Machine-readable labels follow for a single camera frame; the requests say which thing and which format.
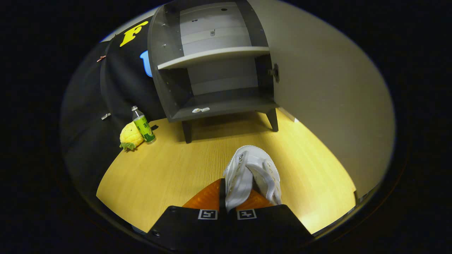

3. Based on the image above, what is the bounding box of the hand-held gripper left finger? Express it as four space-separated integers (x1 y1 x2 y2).
147 178 228 249

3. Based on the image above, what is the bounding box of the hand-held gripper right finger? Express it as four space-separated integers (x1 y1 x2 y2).
228 190 313 247

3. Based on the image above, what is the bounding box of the white canvas shoe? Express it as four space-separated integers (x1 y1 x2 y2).
223 145 282 213

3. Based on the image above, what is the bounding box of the dark grey shoe cabinet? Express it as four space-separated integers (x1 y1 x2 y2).
148 0 279 144

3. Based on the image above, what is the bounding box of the beige shoe cabinet door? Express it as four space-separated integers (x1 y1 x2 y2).
247 0 395 200

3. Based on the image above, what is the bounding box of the green label bottle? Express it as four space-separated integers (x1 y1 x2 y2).
132 106 156 143

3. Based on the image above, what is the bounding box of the yellow plush toy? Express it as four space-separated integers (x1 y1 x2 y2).
119 122 144 151

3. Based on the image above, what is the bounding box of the black backdrop cloth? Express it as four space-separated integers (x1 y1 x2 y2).
61 16 166 198

